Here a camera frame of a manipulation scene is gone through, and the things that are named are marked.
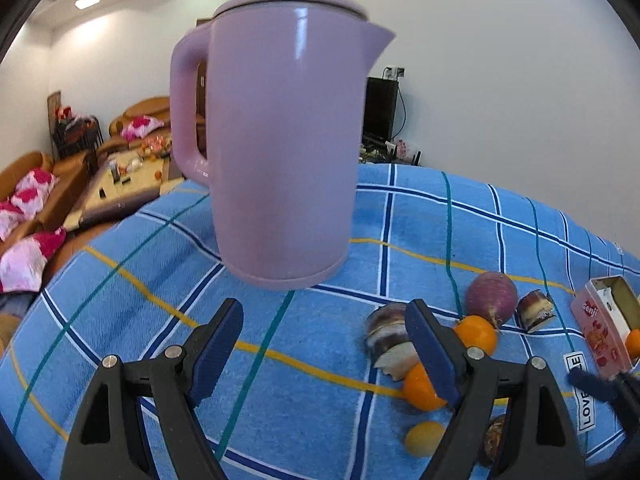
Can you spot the plate of fruit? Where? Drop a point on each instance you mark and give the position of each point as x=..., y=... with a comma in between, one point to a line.
x=155, y=147

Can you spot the wall power outlet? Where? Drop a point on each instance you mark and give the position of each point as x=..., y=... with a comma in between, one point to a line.
x=395, y=71

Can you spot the purple electric kettle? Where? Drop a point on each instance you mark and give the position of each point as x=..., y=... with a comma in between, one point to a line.
x=280, y=160

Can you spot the dark rack with red items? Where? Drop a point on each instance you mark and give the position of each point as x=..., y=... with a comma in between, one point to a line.
x=75, y=130

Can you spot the brown striped shell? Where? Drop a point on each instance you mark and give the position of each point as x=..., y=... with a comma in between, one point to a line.
x=387, y=330

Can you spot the ceiling light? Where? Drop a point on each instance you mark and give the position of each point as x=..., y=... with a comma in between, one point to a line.
x=86, y=1

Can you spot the black television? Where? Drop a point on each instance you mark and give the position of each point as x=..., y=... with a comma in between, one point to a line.
x=381, y=110

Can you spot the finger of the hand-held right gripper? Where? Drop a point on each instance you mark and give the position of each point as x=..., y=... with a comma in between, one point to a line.
x=592, y=385

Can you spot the blue plaid blanket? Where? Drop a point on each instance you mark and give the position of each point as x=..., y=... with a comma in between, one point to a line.
x=325, y=410

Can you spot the small yellow fruit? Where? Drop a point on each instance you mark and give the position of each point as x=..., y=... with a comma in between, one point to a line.
x=424, y=438

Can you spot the purple turnip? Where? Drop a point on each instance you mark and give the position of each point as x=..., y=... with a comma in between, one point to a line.
x=490, y=297

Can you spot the pink floral pillow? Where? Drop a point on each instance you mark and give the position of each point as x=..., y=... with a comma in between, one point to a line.
x=35, y=187
x=30, y=260
x=10, y=222
x=142, y=127

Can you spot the brown sofa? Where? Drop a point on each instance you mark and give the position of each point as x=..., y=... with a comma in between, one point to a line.
x=145, y=107
x=65, y=180

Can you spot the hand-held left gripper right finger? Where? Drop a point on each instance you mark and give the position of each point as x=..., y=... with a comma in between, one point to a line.
x=432, y=355

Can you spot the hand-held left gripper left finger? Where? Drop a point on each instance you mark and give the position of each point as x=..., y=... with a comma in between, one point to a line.
x=220, y=350

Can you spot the orange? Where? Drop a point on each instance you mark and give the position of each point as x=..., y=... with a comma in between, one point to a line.
x=475, y=334
x=634, y=344
x=417, y=390

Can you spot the wooden coffee table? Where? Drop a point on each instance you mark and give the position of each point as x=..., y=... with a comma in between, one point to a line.
x=135, y=185

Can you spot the red and white bag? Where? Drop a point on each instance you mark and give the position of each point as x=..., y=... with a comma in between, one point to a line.
x=406, y=150

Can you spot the brown wooden door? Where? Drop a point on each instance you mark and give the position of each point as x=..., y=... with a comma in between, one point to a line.
x=201, y=110

